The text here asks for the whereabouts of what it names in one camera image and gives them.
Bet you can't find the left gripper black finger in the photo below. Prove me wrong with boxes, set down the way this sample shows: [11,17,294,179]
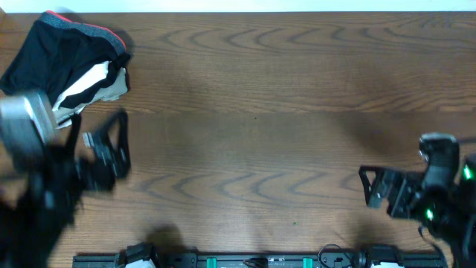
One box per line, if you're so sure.
[91,109,129,156]
[65,114,82,162]

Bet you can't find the black leggings red grey waistband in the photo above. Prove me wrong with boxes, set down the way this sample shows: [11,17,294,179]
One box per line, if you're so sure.
[1,11,127,105]

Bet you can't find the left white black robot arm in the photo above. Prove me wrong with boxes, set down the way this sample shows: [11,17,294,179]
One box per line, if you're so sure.
[1,109,131,267]

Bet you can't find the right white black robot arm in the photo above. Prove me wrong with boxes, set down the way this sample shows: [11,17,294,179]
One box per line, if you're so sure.
[358,156,475,267]

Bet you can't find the white bottom folded garment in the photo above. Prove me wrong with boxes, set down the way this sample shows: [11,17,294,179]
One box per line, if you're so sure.
[57,113,75,129]

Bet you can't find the grey folded garment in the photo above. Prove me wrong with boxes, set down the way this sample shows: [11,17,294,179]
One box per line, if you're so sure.
[54,68,129,120]

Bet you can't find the black folded garment in stack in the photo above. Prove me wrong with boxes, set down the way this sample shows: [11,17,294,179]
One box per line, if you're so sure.
[54,53,131,109]

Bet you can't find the white printed folded t-shirt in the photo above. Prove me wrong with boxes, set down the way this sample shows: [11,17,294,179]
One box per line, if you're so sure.
[53,61,110,112]

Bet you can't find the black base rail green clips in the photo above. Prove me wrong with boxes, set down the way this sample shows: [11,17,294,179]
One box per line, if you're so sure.
[72,243,448,268]

